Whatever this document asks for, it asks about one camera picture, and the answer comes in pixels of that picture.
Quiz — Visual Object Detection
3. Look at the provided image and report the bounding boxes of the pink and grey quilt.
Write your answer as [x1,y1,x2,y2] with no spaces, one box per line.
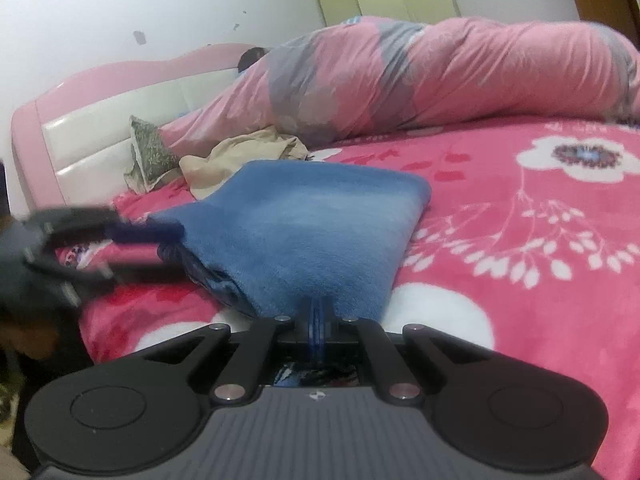
[159,16,640,153]

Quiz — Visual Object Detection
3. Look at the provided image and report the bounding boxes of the crumpled beige garment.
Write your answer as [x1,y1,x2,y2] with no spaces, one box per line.
[177,126,311,201]

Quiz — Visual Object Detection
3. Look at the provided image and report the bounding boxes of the blue fleece-lined jeans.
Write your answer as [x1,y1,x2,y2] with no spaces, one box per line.
[147,160,433,323]

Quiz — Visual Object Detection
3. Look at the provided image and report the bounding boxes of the pink and white headboard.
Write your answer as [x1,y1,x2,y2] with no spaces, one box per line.
[10,42,261,211]

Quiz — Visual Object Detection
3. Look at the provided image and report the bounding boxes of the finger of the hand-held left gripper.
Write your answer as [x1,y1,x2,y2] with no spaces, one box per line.
[27,205,186,246]
[25,255,193,296]

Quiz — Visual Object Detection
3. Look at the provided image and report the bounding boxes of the pink floral bed sheet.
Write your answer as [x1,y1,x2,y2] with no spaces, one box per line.
[55,115,640,480]

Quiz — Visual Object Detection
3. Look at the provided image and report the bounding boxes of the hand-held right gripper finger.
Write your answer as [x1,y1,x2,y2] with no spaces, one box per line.
[140,297,321,406]
[320,297,493,406]

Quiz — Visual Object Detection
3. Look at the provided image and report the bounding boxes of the green floral pillow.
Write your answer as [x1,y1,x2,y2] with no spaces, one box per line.
[122,115,181,193]

